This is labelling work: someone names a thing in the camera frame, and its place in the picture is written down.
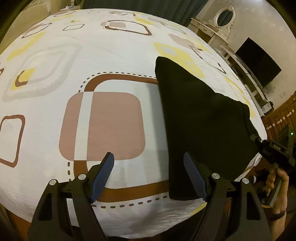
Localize black pants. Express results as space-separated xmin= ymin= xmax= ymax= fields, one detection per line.
xmin=155 ymin=56 xmax=258 ymax=201

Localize person's right hand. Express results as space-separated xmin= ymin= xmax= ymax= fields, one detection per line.
xmin=265 ymin=168 xmax=289 ymax=214

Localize wooden cabinet with knobs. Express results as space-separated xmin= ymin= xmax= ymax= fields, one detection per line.
xmin=262 ymin=92 xmax=296 ymax=143

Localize white TV stand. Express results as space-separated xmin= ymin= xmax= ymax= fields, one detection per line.
xmin=219 ymin=45 xmax=274 ymax=116

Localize black flat television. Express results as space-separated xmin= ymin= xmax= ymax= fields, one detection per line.
xmin=235 ymin=37 xmax=281 ymax=88

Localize white dressing table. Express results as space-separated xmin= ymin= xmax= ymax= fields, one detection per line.
xmin=188 ymin=18 xmax=228 ymax=50

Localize patterned white bed sheet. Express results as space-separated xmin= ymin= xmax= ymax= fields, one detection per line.
xmin=1 ymin=9 xmax=267 ymax=238

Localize white oval vanity mirror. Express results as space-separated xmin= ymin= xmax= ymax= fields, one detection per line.
xmin=208 ymin=6 xmax=236 ymax=36

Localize dark teal curtain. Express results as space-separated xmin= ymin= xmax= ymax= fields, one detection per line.
xmin=82 ymin=0 xmax=208 ymax=26

